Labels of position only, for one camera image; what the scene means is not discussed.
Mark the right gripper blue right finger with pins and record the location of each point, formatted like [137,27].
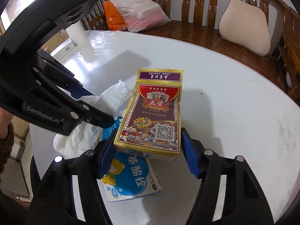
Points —
[192,150]

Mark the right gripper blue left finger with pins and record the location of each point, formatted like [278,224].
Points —
[106,154]

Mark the white tissue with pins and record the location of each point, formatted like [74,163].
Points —
[101,114]

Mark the blue cartoon medicine box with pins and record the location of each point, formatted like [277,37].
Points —
[130,177]

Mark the playing card box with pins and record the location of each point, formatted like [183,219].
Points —
[151,125]

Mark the person's left hand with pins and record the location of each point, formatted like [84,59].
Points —
[5,120]

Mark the long white box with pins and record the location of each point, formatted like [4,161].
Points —
[62,50]

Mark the white paper towel roll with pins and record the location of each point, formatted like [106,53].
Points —
[76,33]

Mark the orange bag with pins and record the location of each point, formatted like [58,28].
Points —
[114,19]

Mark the translucent white plastic bag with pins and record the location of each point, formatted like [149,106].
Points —
[141,15]

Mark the beige cushion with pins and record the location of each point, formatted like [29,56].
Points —
[245,25]

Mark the wooden armchair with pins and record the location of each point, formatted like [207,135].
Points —
[289,53]

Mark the long wooden bench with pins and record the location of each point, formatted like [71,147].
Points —
[198,26]

